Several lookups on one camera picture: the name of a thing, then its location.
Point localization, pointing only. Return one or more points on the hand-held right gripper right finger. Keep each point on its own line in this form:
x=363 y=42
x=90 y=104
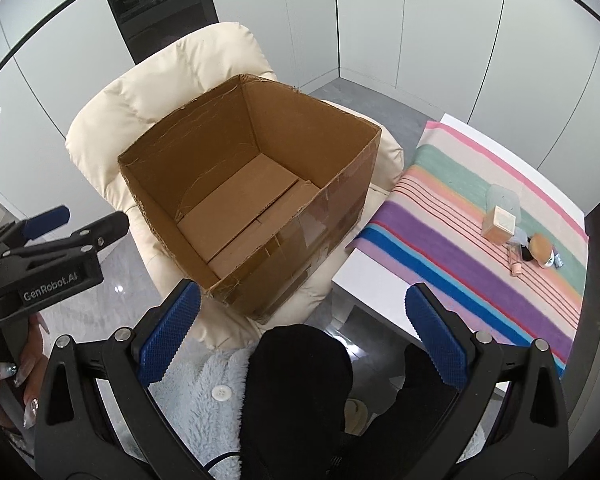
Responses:
x=437 y=342

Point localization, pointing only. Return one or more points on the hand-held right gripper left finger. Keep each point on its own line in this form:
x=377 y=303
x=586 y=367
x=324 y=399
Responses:
x=172 y=332

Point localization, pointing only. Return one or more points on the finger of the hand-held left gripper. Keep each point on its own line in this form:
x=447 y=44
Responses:
x=45 y=220
x=100 y=232

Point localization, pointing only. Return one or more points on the brown cardboard box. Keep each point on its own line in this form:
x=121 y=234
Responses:
x=250 y=195

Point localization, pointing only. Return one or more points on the frosted square plastic lid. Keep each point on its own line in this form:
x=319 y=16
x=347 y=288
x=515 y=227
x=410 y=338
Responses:
x=502 y=197

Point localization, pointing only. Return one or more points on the person's left hand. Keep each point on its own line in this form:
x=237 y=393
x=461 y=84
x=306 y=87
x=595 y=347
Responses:
x=30 y=360

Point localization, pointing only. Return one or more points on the fluffy pale blue robe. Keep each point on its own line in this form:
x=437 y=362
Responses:
x=200 y=400

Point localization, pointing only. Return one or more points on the beige slipper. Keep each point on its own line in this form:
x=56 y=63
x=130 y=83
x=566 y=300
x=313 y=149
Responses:
x=356 y=416

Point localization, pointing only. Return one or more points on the small pink bottle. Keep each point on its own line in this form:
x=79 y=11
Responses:
x=514 y=260

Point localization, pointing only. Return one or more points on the striped pastel cloth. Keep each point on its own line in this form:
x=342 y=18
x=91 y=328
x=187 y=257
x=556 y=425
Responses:
x=460 y=220

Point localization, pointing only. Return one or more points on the black round compact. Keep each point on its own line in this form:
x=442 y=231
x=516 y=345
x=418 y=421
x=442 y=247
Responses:
x=527 y=254

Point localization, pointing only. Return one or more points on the peach cardboard carton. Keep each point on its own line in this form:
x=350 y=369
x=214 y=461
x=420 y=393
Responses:
x=500 y=225

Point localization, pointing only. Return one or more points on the black trousers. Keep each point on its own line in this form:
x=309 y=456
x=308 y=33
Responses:
x=300 y=390

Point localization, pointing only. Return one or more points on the brown round puff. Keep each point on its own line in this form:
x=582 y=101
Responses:
x=540 y=246

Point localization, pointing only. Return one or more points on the white table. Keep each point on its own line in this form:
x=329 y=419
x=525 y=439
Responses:
x=525 y=160

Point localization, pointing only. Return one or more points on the black wall panel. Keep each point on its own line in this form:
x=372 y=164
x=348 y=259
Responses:
x=155 y=0

